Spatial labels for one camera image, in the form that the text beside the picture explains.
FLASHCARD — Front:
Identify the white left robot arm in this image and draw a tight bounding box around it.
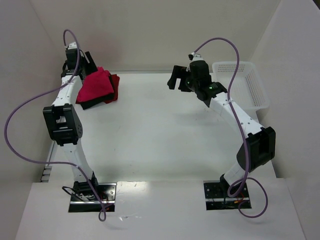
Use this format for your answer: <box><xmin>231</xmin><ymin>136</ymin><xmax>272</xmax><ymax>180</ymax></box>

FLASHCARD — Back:
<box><xmin>42</xmin><ymin>42</ymin><xmax>98</xmax><ymax>202</ymax></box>

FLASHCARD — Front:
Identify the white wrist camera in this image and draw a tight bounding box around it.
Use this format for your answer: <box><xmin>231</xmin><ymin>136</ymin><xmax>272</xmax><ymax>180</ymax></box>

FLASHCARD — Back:
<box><xmin>65</xmin><ymin>41</ymin><xmax>78</xmax><ymax>50</ymax></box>
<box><xmin>188</xmin><ymin>52</ymin><xmax>204</xmax><ymax>63</ymax></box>

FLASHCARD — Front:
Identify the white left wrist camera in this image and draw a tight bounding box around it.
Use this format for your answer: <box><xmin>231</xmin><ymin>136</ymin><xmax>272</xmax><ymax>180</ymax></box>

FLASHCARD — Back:
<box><xmin>65</xmin><ymin>41</ymin><xmax>78</xmax><ymax>50</ymax></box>

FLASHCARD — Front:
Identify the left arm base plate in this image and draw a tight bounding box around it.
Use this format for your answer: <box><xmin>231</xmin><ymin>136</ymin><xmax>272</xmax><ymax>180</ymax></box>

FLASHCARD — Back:
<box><xmin>62</xmin><ymin>182</ymin><xmax>117</xmax><ymax>213</ymax></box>

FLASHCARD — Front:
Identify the pink t shirt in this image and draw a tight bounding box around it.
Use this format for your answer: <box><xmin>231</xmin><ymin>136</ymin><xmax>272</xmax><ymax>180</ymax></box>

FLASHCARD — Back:
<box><xmin>76</xmin><ymin>67</ymin><xmax>114</xmax><ymax>104</ymax></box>

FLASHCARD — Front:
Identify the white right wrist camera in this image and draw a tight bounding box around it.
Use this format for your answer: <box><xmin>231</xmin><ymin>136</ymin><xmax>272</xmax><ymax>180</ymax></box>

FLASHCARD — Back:
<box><xmin>188</xmin><ymin>52</ymin><xmax>204</xmax><ymax>63</ymax></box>

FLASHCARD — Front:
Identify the white plastic basket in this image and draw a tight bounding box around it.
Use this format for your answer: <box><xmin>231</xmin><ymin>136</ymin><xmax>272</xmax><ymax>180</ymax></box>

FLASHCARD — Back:
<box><xmin>212</xmin><ymin>61</ymin><xmax>270</xmax><ymax>111</ymax></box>

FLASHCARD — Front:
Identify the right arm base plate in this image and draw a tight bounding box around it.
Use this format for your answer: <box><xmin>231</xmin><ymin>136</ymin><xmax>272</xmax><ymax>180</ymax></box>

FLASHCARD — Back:
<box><xmin>203</xmin><ymin>181</ymin><xmax>252</xmax><ymax>211</ymax></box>

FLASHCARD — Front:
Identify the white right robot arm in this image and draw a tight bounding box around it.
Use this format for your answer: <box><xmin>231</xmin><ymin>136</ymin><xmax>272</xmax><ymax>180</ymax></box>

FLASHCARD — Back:
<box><xmin>167</xmin><ymin>59</ymin><xmax>276</xmax><ymax>186</ymax></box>

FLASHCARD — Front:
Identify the black folded t shirt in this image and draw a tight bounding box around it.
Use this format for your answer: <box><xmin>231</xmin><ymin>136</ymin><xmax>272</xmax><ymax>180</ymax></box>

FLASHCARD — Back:
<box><xmin>79</xmin><ymin>96</ymin><xmax>114</xmax><ymax>110</ymax></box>

